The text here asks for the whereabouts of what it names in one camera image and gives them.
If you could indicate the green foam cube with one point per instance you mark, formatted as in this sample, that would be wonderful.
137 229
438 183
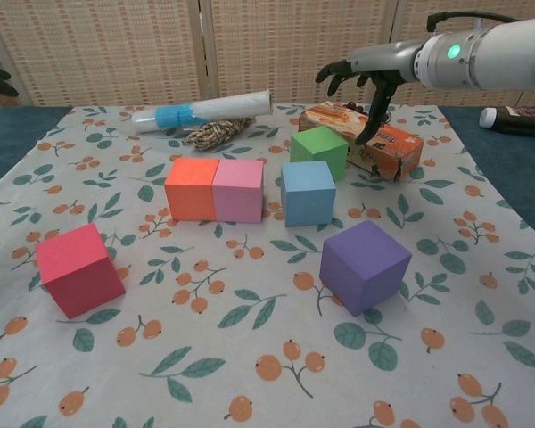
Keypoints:
316 147

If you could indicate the dark juice bottle white cap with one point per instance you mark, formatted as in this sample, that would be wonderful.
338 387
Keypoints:
517 122

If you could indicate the white bag roll blue band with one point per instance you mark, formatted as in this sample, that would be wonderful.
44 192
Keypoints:
223 107

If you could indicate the teal padded table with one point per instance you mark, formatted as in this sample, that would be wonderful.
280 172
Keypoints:
9 134

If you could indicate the orange foam cube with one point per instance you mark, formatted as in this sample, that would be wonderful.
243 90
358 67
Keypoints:
189 191

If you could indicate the purple foam cube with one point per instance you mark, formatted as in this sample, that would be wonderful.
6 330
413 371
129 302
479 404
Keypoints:
365 267

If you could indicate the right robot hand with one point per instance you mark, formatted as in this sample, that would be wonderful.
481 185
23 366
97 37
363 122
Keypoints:
383 62

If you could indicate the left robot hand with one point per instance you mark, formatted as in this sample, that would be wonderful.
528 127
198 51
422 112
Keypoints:
0 80

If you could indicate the orange biscuit box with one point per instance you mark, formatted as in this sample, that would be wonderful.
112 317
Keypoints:
397 147

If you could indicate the pink foam cube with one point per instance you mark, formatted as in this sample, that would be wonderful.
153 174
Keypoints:
238 194

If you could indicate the light blue foam cube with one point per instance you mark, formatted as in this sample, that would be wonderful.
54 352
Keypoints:
307 196

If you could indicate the bamboo folding screen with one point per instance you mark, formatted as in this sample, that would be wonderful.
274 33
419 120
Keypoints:
249 44

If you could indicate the floral berry print tablecloth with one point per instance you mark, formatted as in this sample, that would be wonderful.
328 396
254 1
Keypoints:
267 356

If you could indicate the red foam cube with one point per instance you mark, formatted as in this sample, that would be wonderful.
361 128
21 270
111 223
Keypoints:
78 272

